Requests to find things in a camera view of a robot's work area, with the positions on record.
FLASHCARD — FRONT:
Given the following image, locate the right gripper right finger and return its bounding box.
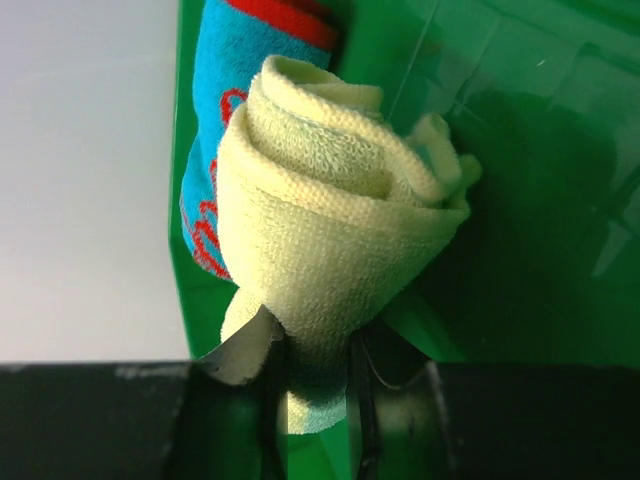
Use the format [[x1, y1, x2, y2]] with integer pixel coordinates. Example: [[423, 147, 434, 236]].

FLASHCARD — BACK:
[[347, 322, 639, 479]]

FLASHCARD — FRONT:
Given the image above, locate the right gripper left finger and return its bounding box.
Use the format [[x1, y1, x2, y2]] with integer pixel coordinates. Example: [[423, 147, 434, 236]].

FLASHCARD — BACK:
[[1, 309, 287, 479]]

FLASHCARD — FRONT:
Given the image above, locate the yellow and green towel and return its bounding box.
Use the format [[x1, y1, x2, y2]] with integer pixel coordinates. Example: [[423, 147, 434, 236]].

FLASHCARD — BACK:
[[216, 55, 482, 435]]

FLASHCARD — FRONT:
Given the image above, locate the red and blue towel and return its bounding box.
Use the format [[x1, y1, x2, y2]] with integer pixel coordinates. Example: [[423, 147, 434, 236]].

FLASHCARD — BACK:
[[179, 0, 339, 280]]

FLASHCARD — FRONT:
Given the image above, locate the green plastic bin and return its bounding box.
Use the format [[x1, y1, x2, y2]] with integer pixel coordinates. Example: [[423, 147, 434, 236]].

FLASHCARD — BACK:
[[169, 1, 639, 479]]

